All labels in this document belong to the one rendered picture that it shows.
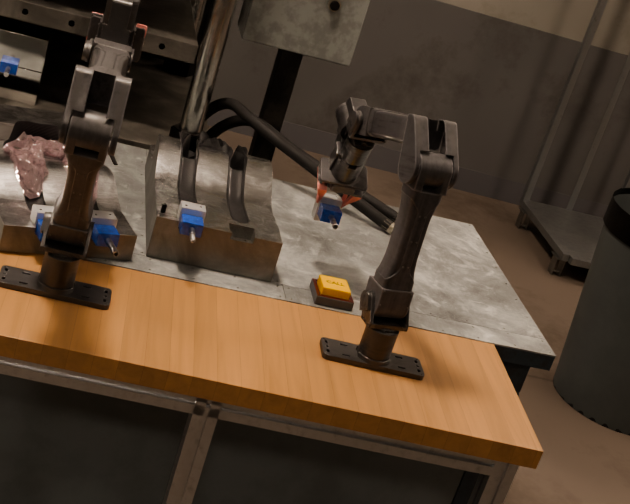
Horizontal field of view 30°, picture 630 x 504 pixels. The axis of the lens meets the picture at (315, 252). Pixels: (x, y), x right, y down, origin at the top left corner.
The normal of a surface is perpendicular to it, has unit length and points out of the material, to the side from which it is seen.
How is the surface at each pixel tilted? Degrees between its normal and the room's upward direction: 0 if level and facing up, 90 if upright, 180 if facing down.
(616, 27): 90
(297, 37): 90
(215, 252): 90
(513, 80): 90
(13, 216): 0
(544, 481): 0
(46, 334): 0
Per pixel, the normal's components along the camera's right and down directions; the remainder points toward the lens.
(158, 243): 0.14, 0.42
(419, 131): 0.43, -0.25
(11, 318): 0.29, -0.88
